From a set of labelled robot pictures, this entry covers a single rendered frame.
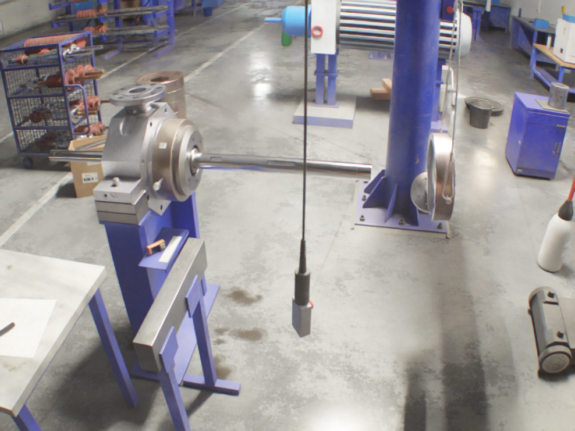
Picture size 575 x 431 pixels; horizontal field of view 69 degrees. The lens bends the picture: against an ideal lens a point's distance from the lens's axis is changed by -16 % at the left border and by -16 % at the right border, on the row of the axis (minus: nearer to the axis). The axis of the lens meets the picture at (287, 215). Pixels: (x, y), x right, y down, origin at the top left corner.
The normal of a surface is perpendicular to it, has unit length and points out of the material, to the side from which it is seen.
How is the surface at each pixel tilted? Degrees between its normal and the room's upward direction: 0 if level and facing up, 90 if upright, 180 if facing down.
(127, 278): 90
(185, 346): 0
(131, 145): 45
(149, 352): 90
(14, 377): 0
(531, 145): 90
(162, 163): 69
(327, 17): 90
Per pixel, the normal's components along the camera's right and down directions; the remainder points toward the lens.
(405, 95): -0.50, 0.46
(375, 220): 0.00, -0.85
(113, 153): -0.11, -0.23
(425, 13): 0.06, 0.53
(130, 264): -0.16, 0.52
